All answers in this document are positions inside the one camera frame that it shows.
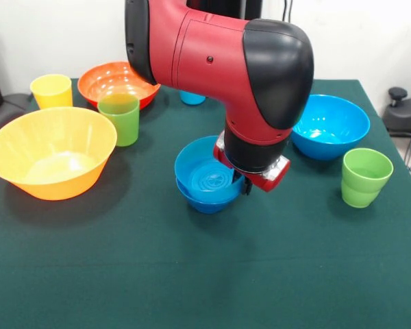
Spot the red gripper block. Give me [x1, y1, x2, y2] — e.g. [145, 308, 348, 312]
[212, 132, 292, 196]

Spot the small dark blue bowl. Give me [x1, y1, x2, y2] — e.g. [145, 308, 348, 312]
[176, 176, 243, 215]

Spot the small light blue bowl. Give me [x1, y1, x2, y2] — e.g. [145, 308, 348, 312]
[174, 136, 246, 203]

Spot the dark green tablecloth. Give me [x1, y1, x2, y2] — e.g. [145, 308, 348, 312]
[0, 77, 411, 329]

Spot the light blue cup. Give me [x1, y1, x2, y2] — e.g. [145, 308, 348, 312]
[179, 89, 207, 106]

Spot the large blue bowl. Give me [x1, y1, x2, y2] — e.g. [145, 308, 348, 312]
[290, 94, 371, 161]

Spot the ridged green cup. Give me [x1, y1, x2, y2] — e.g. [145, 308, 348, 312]
[340, 147, 395, 209]

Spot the red-orange bowl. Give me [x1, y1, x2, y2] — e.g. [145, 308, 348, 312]
[77, 61, 162, 110]

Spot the grey black stand base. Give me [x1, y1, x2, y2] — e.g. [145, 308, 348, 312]
[382, 86, 411, 138]
[0, 92, 34, 138]

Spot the large yellow-orange bowl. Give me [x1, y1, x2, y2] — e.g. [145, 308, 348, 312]
[0, 106, 119, 202]

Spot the yellow cup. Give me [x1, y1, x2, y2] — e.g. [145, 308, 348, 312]
[29, 73, 73, 110]

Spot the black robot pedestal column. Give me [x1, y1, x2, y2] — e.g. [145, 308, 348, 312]
[186, 0, 265, 21]

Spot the black hanging cable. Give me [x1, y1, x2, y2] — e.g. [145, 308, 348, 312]
[282, 0, 295, 24]

